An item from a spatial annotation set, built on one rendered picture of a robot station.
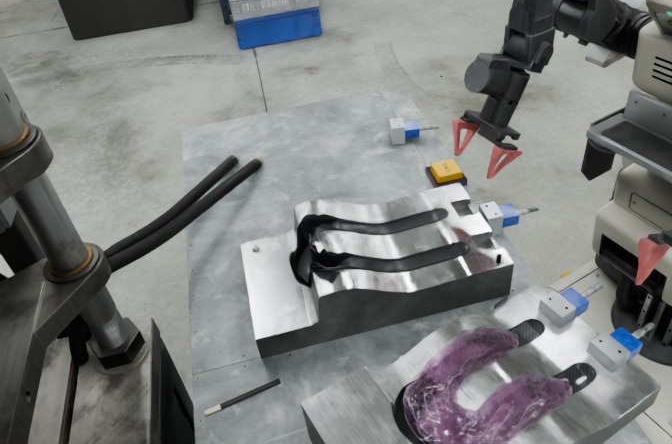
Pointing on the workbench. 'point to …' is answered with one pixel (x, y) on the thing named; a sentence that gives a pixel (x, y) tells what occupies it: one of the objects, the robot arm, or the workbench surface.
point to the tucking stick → (242, 397)
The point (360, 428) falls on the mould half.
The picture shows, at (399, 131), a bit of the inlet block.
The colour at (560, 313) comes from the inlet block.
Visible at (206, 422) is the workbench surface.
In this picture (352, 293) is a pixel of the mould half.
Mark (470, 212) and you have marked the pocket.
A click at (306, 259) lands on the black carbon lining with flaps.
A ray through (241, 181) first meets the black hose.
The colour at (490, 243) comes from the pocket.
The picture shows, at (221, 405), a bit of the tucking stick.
